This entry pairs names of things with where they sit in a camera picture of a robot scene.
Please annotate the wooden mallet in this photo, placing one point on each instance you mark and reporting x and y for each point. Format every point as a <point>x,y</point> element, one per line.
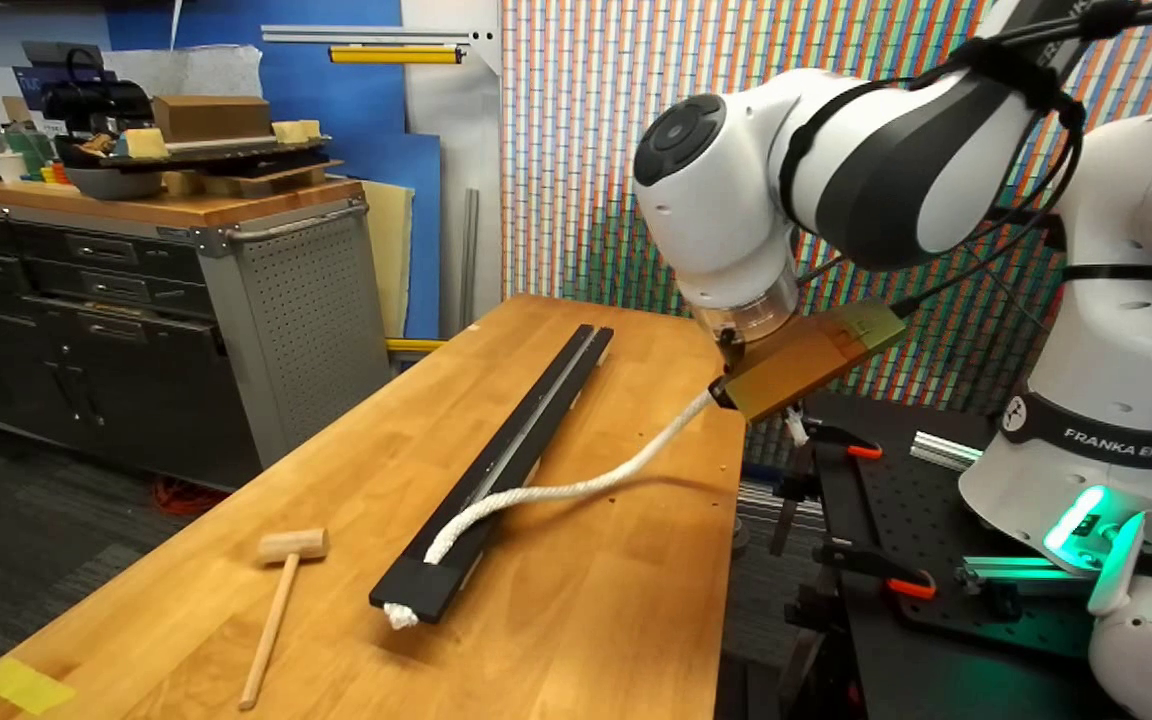
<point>287,553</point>

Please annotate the yellow level tool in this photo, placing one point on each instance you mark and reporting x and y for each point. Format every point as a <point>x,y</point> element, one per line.
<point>392,53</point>

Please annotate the grey metal cabinet workbench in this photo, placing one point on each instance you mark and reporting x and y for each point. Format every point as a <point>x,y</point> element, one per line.
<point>184,337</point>

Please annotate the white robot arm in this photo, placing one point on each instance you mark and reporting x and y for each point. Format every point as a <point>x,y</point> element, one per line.
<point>905,170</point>

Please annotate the yellow tape patch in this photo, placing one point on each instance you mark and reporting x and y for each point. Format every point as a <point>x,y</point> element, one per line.
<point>30,689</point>

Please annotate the orange handled clamp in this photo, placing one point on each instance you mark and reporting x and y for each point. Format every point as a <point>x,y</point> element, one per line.
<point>913,584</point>

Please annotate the long black rail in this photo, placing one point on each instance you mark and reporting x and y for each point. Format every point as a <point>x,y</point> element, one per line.
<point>421,589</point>

